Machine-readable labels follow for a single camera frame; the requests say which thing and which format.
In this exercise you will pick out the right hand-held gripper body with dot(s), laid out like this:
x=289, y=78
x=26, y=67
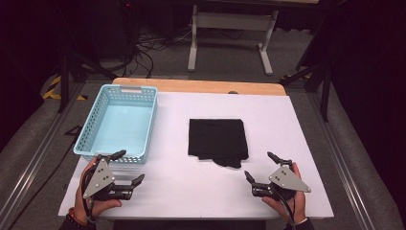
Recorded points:
x=287, y=180

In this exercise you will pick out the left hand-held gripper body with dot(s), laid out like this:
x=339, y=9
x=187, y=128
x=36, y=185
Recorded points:
x=101, y=179

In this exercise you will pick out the light blue plastic basket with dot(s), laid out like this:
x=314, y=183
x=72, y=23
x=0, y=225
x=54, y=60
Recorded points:
x=123, y=127

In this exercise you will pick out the black cloth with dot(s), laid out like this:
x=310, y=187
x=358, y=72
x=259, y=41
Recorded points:
x=217, y=140

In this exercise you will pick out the person's left hand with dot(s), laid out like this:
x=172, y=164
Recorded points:
x=95, y=207

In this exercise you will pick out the person's right hand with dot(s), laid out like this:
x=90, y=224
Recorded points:
x=298, y=207

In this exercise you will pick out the black tripod stand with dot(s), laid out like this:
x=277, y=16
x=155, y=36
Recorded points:
x=65, y=80
x=325, y=92

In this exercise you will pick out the yellow black hazard tape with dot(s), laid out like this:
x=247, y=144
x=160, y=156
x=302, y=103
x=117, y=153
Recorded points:
x=51, y=92

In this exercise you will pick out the aluminium floor rail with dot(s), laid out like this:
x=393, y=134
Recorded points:
x=35, y=159
x=343, y=166

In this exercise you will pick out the white metal desk frame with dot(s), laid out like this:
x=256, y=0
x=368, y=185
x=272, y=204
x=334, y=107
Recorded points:
x=233, y=20

